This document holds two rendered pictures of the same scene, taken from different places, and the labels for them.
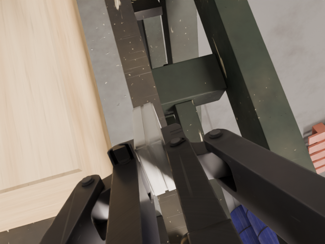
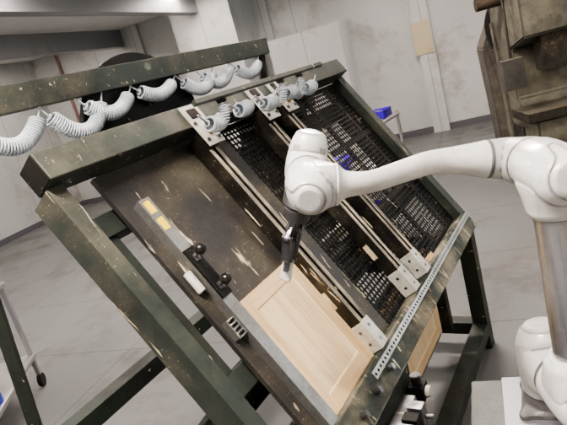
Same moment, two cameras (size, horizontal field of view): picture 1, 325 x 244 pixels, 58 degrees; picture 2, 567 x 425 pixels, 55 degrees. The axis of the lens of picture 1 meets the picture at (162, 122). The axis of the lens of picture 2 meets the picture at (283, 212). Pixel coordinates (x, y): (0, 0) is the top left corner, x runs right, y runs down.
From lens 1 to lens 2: 146 cm
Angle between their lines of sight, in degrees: 61
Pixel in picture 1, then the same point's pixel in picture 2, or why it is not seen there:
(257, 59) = (225, 390)
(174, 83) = (240, 379)
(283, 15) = not seen: outside the picture
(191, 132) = (216, 357)
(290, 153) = (188, 344)
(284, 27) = not seen: outside the picture
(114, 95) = (268, 344)
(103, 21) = (295, 380)
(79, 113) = (273, 334)
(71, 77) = (287, 350)
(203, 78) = not seen: hidden behind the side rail
